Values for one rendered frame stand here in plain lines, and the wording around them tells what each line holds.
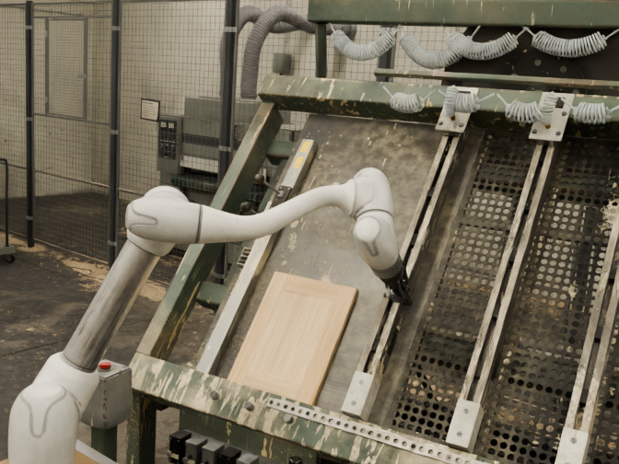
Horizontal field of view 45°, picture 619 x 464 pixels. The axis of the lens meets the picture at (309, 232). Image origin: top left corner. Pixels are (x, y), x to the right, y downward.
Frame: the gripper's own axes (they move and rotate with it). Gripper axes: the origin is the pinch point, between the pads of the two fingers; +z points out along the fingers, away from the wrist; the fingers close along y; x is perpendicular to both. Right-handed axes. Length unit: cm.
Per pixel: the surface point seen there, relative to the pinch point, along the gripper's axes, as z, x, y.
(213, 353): 4, 58, -31
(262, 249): 4, 57, 9
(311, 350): 6.8, 26.2, -20.8
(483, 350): 3.2, -26.1, -9.2
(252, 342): 6, 47, -24
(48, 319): 204, 341, 11
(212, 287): 12, 75, -6
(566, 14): 3, -20, 122
